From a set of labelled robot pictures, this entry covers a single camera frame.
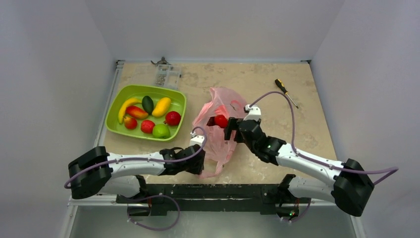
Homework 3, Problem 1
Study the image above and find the dark green fake avocado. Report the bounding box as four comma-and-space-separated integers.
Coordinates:
141, 96, 155, 115

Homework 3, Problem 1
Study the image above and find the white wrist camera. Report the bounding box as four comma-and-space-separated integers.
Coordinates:
243, 104, 262, 121
189, 132, 206, 147

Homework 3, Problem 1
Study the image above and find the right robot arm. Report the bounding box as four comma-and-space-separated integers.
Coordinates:
224, 117, 374, 217

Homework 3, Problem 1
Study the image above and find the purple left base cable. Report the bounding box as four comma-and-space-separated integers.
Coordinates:
126, 194, 181, 231

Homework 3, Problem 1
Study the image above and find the green fake apple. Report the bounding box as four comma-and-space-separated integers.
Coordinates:
152, 124, 171, 139

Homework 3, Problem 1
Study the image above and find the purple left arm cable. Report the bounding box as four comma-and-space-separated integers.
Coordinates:
64, 126, 208, 189

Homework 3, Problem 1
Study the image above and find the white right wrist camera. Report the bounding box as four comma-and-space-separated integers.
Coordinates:
243, 104, 262, 121

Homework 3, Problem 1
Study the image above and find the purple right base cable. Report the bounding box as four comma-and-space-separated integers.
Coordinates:
280, 198, 312, 224

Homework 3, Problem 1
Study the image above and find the green plastic tray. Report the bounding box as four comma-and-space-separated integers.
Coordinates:
105, 85, 187, 142

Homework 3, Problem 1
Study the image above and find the pink plastic bag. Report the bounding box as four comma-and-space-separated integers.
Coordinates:
192, 87, 247, 179

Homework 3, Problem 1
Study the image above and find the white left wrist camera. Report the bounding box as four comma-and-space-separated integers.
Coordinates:
189, 132, 206, 147

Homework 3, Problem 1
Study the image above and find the red round fake fruit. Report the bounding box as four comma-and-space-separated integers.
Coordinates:
140, 119, 156, 134

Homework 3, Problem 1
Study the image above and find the dark maroon fake fruit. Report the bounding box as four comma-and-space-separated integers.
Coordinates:
206, 117, 215, 126

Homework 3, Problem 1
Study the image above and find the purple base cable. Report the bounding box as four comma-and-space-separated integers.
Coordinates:
126, 194, 181, 231
280, 198, 312, 224

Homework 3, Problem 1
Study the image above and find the dark metal clamp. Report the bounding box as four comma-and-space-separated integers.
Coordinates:
151, 57, 171, 66

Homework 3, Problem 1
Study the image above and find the clear plastic screw box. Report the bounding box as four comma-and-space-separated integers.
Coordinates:
136, 64, 182, 90

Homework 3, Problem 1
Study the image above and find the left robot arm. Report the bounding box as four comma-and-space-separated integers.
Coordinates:
64, 144, 206, 203

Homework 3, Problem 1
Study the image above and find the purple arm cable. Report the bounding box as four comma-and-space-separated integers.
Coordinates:
64, 126, 208, 189
249, 91, 399, 186

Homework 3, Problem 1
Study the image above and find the shiny red fake apple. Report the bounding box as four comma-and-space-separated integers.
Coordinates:
214, 115, 228, 128

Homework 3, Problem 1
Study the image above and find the yellow fake mango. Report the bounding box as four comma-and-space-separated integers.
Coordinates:
152, 97, 172, 118

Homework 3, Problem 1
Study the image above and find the red orange fake mango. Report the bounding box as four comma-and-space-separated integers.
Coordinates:
126, 106, 149, 120

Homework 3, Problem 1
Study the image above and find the red fake pomegranate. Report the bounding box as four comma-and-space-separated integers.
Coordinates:
164, 111, 182, 126

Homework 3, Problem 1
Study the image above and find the yellow fake banana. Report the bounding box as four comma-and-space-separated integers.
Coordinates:
117, 98, 141, 124

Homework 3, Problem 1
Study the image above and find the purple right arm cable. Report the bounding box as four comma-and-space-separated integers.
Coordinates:
249, 91, 399, 186

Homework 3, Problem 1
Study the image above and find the aluminium frame rail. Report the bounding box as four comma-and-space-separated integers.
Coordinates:
58, 60, 126, 238

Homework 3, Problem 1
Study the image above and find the black yellow screwdriver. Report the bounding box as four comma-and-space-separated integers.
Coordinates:
274, 79, 299, 109

